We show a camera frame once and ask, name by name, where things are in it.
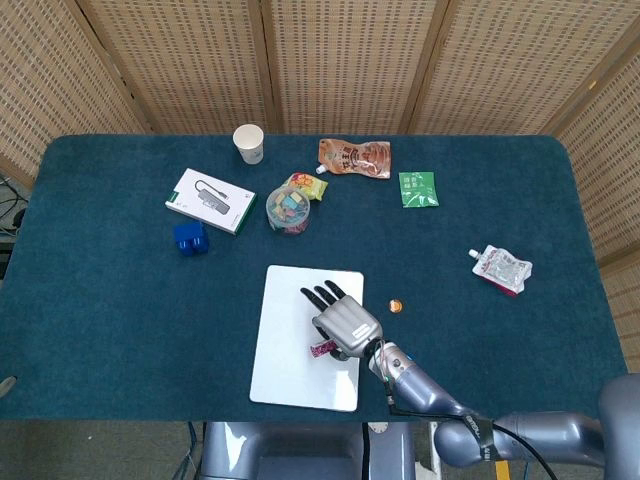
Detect yellow green snack packet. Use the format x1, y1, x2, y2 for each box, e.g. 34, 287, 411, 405
282, 172, 329, 202

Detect white board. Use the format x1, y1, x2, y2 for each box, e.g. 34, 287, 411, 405
249, 264, 365, 413

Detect clear jar of binder clips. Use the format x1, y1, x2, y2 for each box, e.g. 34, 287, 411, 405
265, 185, 311, 235

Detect white green hub box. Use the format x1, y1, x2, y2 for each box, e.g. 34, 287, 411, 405
164, 167, 258, 237

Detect teal table cloth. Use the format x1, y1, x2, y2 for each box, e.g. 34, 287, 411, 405
0, 133, 629, 424

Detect floor cables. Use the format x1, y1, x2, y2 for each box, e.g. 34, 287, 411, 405
0, 169, 29, 236

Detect brown spout pouch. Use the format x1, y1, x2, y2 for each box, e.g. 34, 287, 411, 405
315, 138, 392, 180

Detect white paper cup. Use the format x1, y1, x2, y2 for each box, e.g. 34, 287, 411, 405
232, 124, 265, 166

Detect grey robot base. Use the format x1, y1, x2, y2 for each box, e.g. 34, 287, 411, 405
199, 421, 416, 480

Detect magenta patterned packet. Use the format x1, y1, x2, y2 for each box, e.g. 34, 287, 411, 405
308, 339, 339, 359

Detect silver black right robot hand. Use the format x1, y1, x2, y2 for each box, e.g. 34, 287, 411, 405
299, 279, 384, 362

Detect woven folding screen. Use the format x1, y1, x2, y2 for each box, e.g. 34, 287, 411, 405
0, 0, 640, 381

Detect blue toy building block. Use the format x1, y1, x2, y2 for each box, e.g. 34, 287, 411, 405
172, 220, 211, 258

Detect green sachet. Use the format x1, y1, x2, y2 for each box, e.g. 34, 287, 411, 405
398, 171, 441, 209

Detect white red spout pouch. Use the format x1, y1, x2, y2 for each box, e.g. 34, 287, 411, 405
468, 244, 534, 297

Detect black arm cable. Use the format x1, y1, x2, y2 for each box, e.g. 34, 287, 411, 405
383, 377, 556, 480

